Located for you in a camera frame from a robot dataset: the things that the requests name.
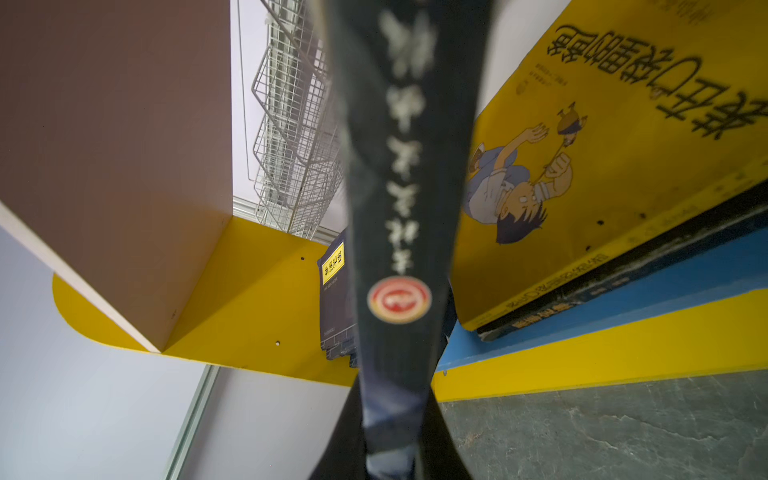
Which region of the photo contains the black book orange title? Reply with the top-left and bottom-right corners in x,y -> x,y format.
477,182 -> 767,342

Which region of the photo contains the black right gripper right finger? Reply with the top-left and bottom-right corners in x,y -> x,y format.
416,392 -> 472,480

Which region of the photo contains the white wire rack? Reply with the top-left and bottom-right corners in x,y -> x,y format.
250,1 -> 342,239

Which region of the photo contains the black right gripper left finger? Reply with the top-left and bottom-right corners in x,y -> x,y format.
309,379 -> 366,480

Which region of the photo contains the yellow cartoon cover book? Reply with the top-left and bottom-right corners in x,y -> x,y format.
452,1 -> 767,331

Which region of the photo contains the yellow wooden bookshelf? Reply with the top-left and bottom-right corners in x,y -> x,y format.
0,0 -> 768,403

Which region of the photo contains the blue book of fan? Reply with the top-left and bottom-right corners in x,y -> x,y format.
317,230 -> 357,368

